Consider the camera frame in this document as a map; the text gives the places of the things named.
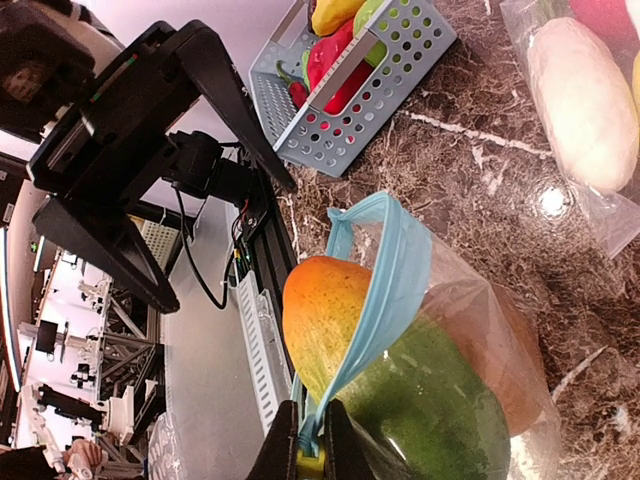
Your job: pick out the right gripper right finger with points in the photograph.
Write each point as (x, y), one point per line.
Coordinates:
(345, 459)

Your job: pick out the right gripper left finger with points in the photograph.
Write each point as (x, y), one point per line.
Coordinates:
(277, 459)

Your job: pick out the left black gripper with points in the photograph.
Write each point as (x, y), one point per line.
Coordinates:
(111, 146)

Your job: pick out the orange toy carrot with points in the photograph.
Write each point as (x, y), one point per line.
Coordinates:
(419, 410)

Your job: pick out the small clear zip bag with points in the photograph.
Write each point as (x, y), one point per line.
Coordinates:
(413, 272)

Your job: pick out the light blue plastic basket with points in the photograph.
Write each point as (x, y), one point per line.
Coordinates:
(360, 91)

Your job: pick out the brown toy potato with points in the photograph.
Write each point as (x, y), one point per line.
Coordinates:
(502, 348)

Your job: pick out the large clear zip bag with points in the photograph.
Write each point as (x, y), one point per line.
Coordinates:
(613, 217)

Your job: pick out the large red toy apple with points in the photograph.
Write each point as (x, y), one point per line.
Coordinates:
(608, 19)

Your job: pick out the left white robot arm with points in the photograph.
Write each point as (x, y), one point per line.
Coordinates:
(198, 168)

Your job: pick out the small red toy chili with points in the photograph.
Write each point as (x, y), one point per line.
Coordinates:
(297, 90)

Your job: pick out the yellow toy lemon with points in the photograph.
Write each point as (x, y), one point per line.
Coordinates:
(329, 15)

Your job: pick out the white slotted cable duct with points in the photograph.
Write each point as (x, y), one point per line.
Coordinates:
(270, 374)

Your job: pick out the black front frame rail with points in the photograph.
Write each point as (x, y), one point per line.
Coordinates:
(265, 238)

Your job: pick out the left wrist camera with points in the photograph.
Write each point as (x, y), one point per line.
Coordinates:
(50, 52)

